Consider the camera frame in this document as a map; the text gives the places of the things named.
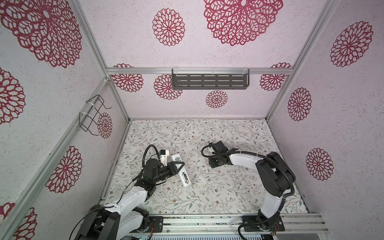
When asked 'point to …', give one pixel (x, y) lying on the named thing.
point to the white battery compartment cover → (203, 179)
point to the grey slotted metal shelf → (210, 78)
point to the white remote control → (182, 175)
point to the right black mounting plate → (274, 224)
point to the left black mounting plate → (155, 224)
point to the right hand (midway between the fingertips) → (211, 160)
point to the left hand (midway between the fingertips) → (183, 166)
